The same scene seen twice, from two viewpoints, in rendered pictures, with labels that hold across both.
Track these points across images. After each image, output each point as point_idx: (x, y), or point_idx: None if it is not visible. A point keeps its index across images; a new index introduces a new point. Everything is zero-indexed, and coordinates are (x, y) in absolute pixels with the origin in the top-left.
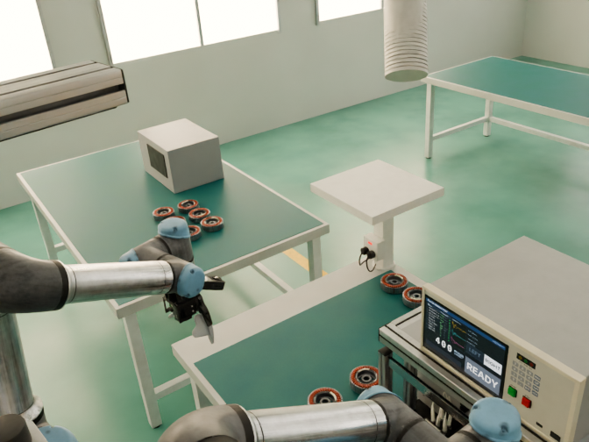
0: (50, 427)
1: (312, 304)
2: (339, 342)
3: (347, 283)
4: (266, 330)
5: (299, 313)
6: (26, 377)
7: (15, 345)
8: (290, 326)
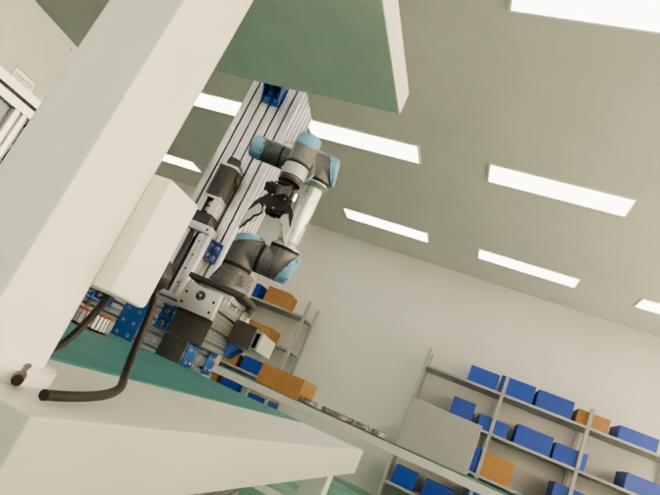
0: (260, 238)
1: (205, 400)
2: (92, 340)
3: (139, 389)
4: (252, 408)
5: (219, 400)
6: None
7: (295, 200)
8: (213, 393)
